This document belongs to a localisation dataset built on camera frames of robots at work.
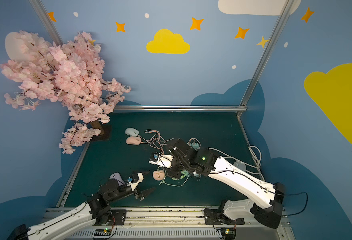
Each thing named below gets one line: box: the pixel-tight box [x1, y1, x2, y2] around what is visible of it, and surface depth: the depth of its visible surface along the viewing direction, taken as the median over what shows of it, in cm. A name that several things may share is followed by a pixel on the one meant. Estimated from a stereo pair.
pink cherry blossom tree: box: [0, 31, 132, 155], surface depth 70 cm
